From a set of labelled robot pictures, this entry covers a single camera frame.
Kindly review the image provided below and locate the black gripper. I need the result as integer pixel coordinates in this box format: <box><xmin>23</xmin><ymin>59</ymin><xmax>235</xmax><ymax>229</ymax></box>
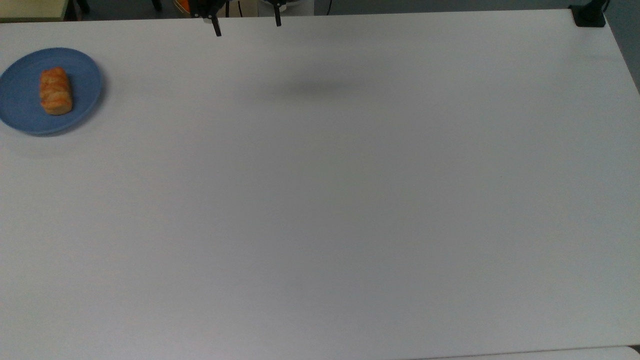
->
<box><xmin>191</xmin><ymin>0</ymin><xmax>283</xmax><ymax>38</ymax></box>

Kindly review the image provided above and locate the golden brown bread roll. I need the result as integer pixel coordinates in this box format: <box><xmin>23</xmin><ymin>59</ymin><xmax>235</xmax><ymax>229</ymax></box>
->
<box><xmin>39</xmin><ymin>67</ymin><xmax>74</xmax><ymax>116</ymax></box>

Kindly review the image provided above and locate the beige cabinet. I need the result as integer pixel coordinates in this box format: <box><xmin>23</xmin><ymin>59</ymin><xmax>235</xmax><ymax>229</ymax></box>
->
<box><xmin>0</xmin><ymin>0</ymin><xmax>69</xmax><ymax>22</ymax></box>

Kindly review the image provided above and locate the blue round plate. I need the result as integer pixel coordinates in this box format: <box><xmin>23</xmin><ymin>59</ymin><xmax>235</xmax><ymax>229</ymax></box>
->
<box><xmin>0</xmin><ymin>47</ymin><xmax>104</xmax><ymax>136</ymax></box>

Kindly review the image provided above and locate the black table clamp mount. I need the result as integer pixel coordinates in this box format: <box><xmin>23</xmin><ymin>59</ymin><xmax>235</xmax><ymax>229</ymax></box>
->
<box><xmin>569</xmin><ymin>0</ymin><xmax>608</xmax><ymax>28</ymax></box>

